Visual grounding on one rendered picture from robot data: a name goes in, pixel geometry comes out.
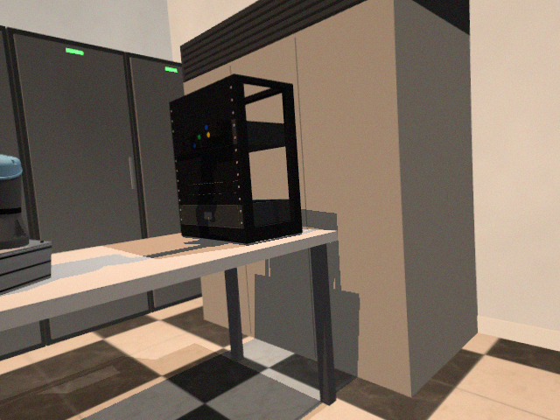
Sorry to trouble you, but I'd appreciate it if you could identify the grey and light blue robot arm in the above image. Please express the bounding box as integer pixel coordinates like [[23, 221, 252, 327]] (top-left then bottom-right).
[[0, 153, 29, 250]]

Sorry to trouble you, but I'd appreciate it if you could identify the black open-frame server rack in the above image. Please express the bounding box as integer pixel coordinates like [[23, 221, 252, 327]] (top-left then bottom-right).
[[169, 74, 303, 246]]

